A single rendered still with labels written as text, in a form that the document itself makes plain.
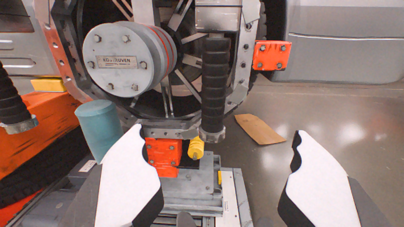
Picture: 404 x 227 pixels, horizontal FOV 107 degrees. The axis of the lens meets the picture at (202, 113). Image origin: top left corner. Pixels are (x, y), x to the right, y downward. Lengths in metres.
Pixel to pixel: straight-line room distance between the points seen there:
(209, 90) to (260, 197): 1.00
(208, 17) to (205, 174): 0.79
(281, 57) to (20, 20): 0.51
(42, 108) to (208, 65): 0.68
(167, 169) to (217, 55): 0.51
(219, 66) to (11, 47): 0.83
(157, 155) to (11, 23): 0.45
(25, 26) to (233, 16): 0.34
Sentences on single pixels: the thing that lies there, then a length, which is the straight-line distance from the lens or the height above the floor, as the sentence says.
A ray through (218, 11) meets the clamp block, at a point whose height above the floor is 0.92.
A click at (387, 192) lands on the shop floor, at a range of 1.64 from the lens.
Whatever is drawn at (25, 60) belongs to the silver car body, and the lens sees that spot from 0.91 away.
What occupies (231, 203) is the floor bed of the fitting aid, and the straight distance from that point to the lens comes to 0.98.
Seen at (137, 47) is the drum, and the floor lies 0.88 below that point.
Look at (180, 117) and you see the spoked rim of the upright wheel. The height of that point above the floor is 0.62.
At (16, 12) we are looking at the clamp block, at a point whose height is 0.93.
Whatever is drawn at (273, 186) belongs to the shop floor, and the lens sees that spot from 1.22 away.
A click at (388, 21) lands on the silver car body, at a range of 0.78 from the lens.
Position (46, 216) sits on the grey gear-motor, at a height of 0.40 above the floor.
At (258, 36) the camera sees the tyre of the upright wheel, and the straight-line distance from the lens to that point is 0.51.
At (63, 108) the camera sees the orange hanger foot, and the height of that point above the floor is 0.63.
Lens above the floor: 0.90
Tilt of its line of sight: 28 degrees down
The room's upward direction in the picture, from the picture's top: 1 degrees clockwise
